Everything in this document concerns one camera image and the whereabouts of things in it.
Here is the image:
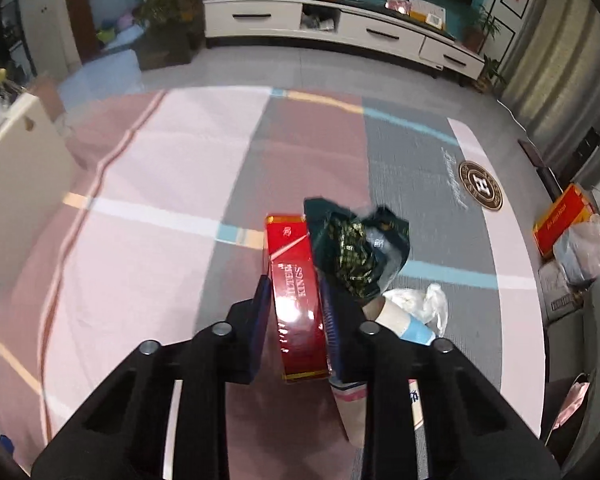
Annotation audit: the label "white plastic bag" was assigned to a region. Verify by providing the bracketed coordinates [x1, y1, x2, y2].
[382, 283, 449, 338]
[540, 212, 600, 321]

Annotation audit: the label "pink plastic bag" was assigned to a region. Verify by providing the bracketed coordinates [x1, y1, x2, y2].
[555, 380, 591, 431]

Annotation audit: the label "white television cabinet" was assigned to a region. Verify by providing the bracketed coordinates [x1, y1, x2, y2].
[202, 0, 486, 81]

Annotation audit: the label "dark green snack packet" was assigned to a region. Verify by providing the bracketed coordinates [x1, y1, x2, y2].
[303, 197, 411, 306]

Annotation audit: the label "pink grey patterned rug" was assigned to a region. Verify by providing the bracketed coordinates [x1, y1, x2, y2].
[0, 85, 546, 476]

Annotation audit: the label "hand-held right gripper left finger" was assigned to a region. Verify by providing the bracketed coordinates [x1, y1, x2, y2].
[30, 274, 273, 480]

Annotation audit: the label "red carton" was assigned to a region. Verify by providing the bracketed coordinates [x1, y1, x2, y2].
[532, 183, 598, 259]

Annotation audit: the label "red cigarette box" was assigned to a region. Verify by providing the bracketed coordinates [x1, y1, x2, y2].
[265, 213, 331, 383]

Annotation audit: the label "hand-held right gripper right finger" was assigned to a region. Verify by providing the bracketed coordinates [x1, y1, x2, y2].
[320, 276, 563, 480]

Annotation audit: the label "tall potted plant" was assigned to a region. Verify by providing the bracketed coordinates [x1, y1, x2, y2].
[462, 5, 501, 53]

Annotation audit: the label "white side table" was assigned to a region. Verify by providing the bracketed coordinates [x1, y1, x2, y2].
[0, 91, 76, 276]

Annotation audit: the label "paper cup blue band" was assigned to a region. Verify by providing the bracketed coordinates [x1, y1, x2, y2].
[362, 294, 437, 347]

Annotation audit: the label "small potted plant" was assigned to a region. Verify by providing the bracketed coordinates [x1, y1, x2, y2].
[475, 55, 506, 93]

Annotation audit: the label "white paper cup pink stripe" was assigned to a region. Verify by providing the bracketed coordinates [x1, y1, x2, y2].
[330, 380, 426, 448]

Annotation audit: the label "colourful plastic basins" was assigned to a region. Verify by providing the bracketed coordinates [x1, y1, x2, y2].
[97, 12, 141, 43]

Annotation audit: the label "grey striped curtain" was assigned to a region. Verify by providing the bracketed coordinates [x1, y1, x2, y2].
[500, 0, 600, 201]

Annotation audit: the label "bushy potted plant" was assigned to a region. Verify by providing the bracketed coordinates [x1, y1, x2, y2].
[137, 0, 203, 31]

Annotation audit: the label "white yellow box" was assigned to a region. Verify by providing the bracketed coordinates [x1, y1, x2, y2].
[407, 0, 447, 31]

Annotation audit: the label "black trash bin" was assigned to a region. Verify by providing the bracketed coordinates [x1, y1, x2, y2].
[539, 372, 593, 461]

